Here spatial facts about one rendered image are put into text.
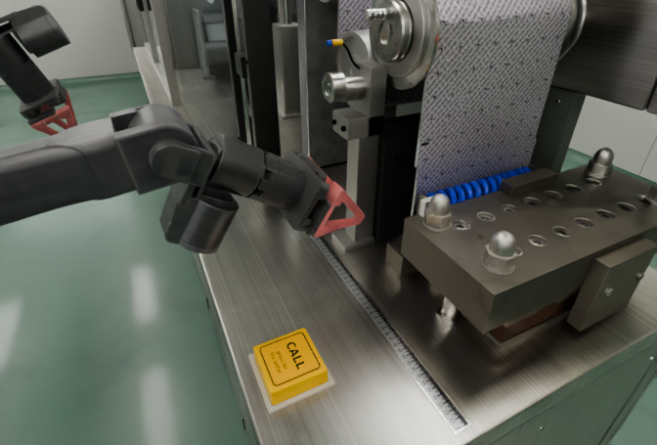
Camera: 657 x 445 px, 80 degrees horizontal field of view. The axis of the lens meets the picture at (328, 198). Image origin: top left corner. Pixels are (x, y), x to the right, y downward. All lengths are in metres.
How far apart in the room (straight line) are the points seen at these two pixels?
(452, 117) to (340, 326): 0.32
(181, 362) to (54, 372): 0.47
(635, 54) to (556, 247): 0.32
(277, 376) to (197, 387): 1.17
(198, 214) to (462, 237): 0.32
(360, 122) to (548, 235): 0.29
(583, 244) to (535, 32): 0.28
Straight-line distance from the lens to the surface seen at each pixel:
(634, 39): 0.74
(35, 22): 0.85
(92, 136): 0.39
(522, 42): 0.63
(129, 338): 1.90
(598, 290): 0.59
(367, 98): 0.58
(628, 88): 0.75
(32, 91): 0.87
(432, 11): 0.51
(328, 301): 0.60
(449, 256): 0.49
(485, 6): 0.57
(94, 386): 1.80
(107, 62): 6.06
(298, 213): 0.45
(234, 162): 0.41
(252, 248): 0.70
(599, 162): 0.76
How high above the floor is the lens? 1.33
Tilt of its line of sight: 31 degrees down
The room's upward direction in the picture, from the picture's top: straight up
